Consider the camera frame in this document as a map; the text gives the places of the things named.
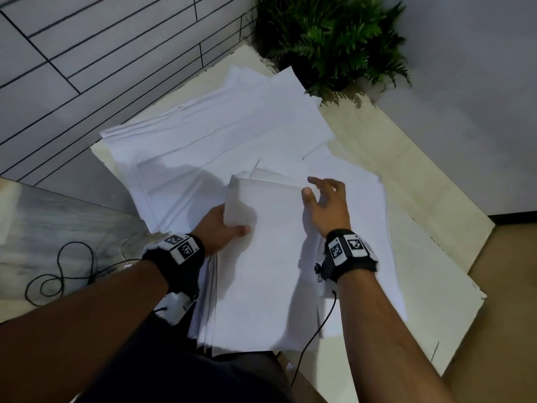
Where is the person's dark clothing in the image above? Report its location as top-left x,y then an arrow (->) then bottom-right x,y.
77,305 -> 295,403

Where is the pile of large white papers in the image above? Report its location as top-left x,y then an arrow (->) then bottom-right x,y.
100,65 -> 410,333

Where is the black right wrist camera band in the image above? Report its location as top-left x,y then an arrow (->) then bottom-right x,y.
314,228 -> 379,286

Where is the person's right forearm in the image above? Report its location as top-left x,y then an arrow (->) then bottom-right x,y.
335,269 -> 456,403

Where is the black left wrist camera band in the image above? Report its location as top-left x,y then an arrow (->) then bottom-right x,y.
142,232 -> 206,328

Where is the thin white cable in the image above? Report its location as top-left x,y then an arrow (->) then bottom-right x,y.
119,231 -> 152,266

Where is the person's right hand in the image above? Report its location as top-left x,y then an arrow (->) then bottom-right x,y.
301,177 -> 352,240

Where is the stack of white paper sheets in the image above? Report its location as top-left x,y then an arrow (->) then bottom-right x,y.
188,171 -> 333,358

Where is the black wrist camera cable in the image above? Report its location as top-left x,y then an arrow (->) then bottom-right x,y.
289,289 -> 339,387

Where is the black looped cable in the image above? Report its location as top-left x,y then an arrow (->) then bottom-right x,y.
24,242 -> 142,307

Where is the black wrist camera band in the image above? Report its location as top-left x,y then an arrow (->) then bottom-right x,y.
142,232 -> 206,328
314,228 -> 379,286

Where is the person's left forearm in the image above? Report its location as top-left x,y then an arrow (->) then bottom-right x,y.
0,259 -> 170,403

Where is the green fern plant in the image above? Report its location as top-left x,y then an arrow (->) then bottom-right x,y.
255,0 -> 413,109

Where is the person's left hand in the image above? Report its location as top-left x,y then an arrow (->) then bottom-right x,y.
191,204 -> 252,258

